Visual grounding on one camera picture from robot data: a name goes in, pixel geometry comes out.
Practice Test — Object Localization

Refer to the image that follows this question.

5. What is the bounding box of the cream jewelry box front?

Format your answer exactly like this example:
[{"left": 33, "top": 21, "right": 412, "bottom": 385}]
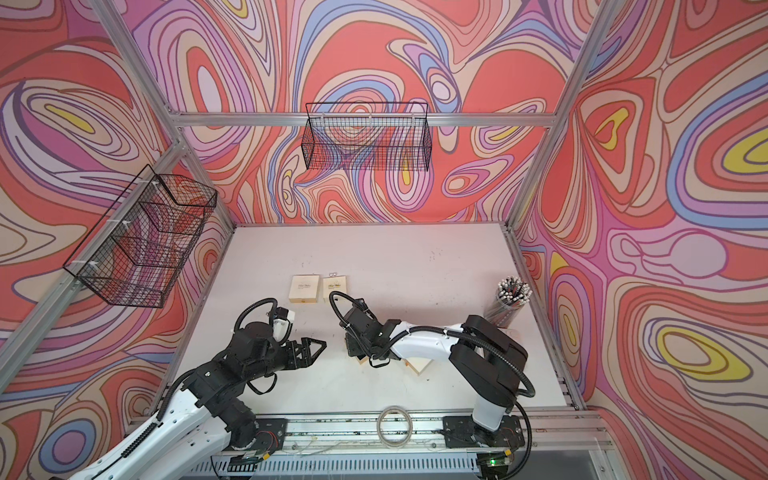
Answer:
[{"left": 404, "top": 357, "right": 432, "bottom": 376}]

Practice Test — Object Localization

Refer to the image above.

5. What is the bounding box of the black wire basket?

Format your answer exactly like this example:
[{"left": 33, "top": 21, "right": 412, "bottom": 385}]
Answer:
[
  {"left": 63, "top": 166, "right": 218, "bottom": 309},
  {"left": 301, "top": 101, "right": 433, "bottom": 172}
]

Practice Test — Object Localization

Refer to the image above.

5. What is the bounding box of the cream drawer jewelry box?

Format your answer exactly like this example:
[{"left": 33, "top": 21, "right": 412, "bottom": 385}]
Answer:
[{"left": 288, "top": 274, "right": 321, "bottom": 303}]

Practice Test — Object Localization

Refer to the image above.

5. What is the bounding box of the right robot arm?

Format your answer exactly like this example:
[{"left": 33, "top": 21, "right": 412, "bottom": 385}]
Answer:
[{"left": 328, "top": 290, "right": 536, "bottom": 432}]

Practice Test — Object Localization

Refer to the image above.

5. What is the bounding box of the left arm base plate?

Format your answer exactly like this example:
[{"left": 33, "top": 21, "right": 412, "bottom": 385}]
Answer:
[{"left": 229, "top": 417, "right": 288, "bottom": 453}]

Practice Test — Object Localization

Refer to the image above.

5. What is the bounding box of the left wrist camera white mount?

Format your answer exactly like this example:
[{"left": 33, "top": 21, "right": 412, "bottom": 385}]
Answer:
[{"left": 272, "top": 307, "right": 295, "bottom": 340}]

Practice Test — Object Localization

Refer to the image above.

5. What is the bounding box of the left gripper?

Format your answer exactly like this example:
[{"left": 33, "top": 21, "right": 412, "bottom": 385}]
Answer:
[{"left": 244, "top": 337, "right": 328, "bottom": 385}]

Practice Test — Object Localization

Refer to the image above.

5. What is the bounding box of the cup of pencils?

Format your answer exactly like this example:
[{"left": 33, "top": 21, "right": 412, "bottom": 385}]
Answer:
[{"left": 483, "top": 276, "right": 532, "bottom": 329}]

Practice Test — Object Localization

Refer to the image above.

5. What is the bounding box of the black wire basket back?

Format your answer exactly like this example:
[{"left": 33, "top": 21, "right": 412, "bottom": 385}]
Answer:
[{"left": 301, "top": 101, "right": 433, "bottom": 172}]

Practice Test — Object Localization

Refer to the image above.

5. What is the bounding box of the small cream jewelry box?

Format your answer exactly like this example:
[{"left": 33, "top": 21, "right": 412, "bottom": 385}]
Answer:
[{"left": 322, "top": 275, "right": 348, "bottom": 303}]

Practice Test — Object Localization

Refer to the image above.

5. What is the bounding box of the black wire basket left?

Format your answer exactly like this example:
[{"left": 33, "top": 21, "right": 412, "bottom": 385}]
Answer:
[{"left": 63, "top": 166, "right": 218, "bottom": 309}]

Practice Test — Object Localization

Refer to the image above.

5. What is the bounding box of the coiled clear cable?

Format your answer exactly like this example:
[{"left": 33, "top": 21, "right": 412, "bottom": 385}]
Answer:
[{"left": 376, "top": 406, "right": 415, "bottom": 449}]

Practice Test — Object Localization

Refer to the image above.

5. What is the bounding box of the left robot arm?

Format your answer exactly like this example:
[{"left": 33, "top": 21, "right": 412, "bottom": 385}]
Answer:
[{"left": 74, "top": 298, "right": 327, "bottom": 479}]

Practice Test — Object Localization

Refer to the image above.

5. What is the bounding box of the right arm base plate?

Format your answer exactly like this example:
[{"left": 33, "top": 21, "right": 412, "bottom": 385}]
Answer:
[{"left": 440, "top": 416, "right": 526, "bottom": 451}]

